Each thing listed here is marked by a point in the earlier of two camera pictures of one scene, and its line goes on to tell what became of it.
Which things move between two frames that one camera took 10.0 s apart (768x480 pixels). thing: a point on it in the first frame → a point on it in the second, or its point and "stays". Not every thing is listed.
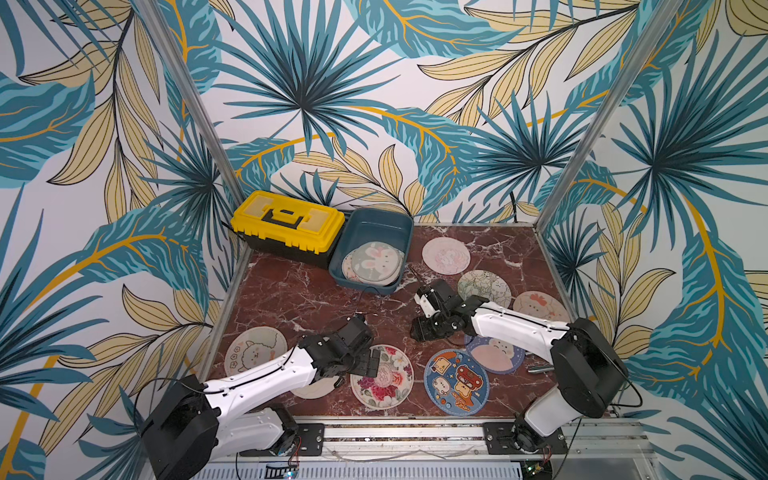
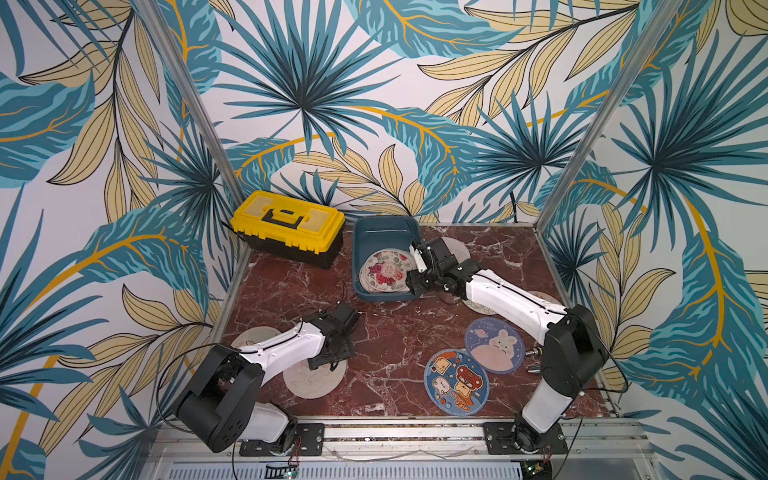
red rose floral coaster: x=393 y=384 → x=386 y=270
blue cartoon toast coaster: x=456 y=383 stays
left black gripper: x=364 y=369 → x=345 y=353
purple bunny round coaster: x=494 y=356 stays
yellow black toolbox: x=289 y=225 stays
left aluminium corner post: x=189 y=98 stays
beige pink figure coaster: x=317 y=389 stays
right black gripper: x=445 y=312 → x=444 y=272
